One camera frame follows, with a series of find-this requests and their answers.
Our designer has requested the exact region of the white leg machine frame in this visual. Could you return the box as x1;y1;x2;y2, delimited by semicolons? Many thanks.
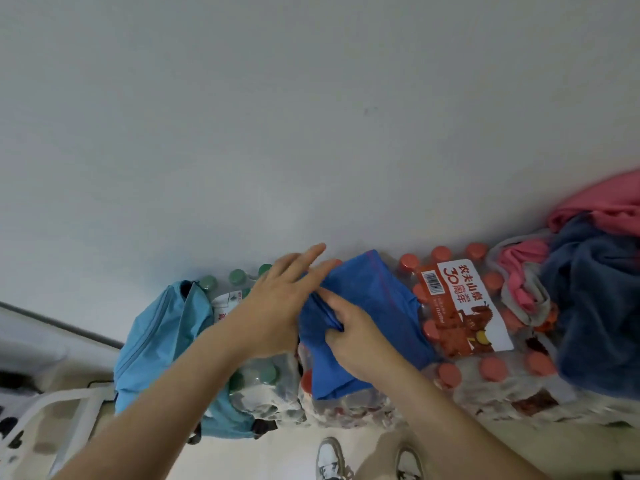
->
0;383;117;480

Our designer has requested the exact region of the light blue backpack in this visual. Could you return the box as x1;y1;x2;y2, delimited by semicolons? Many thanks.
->
113;279;279;441

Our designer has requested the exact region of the white panel leaning on wall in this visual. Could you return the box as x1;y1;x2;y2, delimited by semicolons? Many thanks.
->
0;301;124;391

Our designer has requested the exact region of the person's right hand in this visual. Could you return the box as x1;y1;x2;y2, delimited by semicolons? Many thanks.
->
315;287;417;387

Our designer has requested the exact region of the grey-blue towel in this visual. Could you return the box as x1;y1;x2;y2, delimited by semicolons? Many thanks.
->
539;214;640;401

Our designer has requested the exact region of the person's left hand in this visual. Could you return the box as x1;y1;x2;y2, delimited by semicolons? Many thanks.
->
223;243;342;361

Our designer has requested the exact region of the person's left forearm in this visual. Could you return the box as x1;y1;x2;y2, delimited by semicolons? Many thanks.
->
52;317;251;480

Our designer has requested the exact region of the person's right forearm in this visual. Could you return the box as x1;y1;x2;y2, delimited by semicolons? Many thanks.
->
375;362;551;480

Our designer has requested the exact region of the stack of water bottle packs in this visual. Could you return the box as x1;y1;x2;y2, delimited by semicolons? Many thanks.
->
197;242;640;431

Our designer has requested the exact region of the blue t-shirt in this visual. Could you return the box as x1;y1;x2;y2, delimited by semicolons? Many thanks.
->
297;249;441;401

